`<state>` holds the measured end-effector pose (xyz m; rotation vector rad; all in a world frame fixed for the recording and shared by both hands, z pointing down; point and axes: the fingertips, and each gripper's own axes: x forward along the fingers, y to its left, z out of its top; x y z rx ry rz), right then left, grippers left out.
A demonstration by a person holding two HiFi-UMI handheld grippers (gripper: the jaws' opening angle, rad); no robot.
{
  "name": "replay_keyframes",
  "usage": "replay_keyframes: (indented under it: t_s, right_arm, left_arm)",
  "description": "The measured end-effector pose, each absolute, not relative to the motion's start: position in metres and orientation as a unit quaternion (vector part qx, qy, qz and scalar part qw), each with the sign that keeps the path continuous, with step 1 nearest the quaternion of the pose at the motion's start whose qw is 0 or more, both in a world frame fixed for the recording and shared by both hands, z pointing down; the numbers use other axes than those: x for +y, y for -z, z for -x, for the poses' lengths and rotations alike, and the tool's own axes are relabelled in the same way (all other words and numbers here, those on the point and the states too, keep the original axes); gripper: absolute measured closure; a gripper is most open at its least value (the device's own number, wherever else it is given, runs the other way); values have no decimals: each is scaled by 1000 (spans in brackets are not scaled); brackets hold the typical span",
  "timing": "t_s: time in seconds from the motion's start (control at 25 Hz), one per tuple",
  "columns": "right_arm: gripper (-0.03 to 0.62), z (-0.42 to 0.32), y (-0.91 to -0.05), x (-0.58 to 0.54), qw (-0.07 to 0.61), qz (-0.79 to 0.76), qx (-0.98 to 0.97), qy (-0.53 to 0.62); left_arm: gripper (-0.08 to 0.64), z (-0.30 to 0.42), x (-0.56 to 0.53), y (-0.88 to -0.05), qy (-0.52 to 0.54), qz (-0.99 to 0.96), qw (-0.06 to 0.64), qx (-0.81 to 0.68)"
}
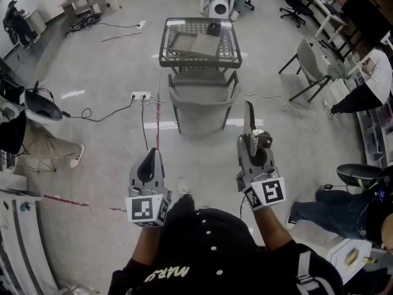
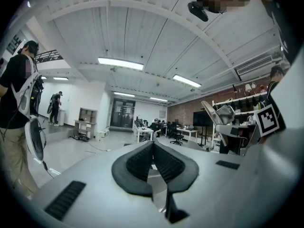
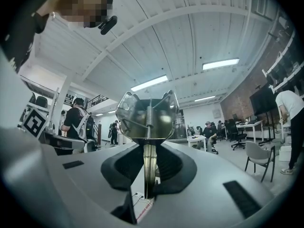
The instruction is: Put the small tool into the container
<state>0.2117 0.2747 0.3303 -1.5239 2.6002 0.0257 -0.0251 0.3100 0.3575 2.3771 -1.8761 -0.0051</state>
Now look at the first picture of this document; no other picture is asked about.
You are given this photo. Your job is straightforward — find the person's white shoe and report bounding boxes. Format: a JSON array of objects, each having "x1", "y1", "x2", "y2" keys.
[{"x1": 177, "y1": 176, "x2": 193, "y2": 199}]

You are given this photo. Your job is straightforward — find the person's black shirt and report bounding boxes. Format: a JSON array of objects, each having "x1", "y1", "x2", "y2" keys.
[{"x1": 107, "y1": 192, "x2": 344, "y2": 295}]

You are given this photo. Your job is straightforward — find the grey domed backpack device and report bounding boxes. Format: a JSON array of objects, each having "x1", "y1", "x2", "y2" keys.
[
  {"x1": 23, "y1": 88, "x2": 64, "y2": 126},
  {"x1": 336, "y1": 163, "x2": 384, "y2": 189}
]

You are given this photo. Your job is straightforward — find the grey chair black legs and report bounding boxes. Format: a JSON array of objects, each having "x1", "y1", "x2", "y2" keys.
[{"x1": 278, "y1": 37, "x2": 333, "y2": 103}]

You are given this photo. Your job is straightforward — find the black floor cable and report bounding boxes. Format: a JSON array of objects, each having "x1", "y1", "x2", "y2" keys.
[
  {"x1": 140, "y1": 98, "x2": 149, "y2": 152},
  {"x1": 61, "y1": 96, "x2": 136, "y2": 123}
]

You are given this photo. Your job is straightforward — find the white shelf rack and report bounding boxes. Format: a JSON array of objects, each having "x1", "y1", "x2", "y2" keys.
[{"x1": 356, "y1": 103, "x2": 393, "y2": 173}]

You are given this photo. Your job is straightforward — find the white pedestal cabinet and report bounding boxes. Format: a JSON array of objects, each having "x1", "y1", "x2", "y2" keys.
[{"x1": 26, "y1": 9, "x2": 47, "y2": 36}]

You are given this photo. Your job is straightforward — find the white metal workbench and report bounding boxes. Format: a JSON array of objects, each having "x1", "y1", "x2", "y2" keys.
[{"x1": 0, "y1": 189, "x2": 61, "y2": 295}]

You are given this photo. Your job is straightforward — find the white box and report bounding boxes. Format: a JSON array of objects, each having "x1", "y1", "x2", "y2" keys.
[{"x1": 325, "y1": 235, "x2": 374, "y2": 285}]

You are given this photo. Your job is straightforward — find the person's right forearm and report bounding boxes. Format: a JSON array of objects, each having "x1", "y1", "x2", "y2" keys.
[{"x1": 252, "y1": 206, "x2": 297, "y2": 252}]

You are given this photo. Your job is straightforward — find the grey shoulder strap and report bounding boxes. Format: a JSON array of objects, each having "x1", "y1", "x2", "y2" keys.
[{"x1": 295, "y1": 250, "x2": 340, "y2": 295}]

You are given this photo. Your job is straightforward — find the black flat screen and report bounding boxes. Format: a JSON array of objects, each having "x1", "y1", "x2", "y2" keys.
[{"x1": 340, "y1": 0, "x2": 393, "y2": 44}]

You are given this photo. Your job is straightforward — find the white floor cable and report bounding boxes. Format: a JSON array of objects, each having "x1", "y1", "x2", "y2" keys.
[{"x1": 239, "y1": 90, "x2": 336, "y2": 151}]

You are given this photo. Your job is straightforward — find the black office chair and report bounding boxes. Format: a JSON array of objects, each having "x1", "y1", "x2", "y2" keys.
[{"x1": 278, "y1": 0, "x2": 314, "y2": 29}]

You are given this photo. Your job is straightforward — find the person's left forearm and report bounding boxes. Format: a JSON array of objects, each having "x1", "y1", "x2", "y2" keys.
[{"x1": 130, "y1": 224, "x2": 168, "y2": 269}]

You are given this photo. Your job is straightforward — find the grey tray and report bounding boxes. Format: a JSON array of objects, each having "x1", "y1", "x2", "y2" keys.
[{"x1": 167, "y1": 31, "x2": 222, "y2": 58}]

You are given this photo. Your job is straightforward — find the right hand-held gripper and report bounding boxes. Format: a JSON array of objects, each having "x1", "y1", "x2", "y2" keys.
[{"x1": 236, "y1": 135, "x2": 287, "y2": 211}]

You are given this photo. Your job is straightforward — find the white round-faced appliance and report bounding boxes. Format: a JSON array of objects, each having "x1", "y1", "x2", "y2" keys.
[{"x1": 203, "y1": 0, "x2": 231, "y2": 20}]

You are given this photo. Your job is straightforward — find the black cable bundle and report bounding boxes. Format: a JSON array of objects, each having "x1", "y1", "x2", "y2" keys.
[{"x1": 69, "y1": 12, "x2": 103, "y2": 33}]

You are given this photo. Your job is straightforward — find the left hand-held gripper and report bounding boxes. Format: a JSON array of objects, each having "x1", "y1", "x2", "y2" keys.
[{"x1": 125, "y1": 148, "x2": 172, "y2": 227}]

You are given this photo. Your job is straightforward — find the small black box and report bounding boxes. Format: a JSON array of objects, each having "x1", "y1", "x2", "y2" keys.
[{"x1": 206, "y1": 22, "x2": 222, "y2": 37}]

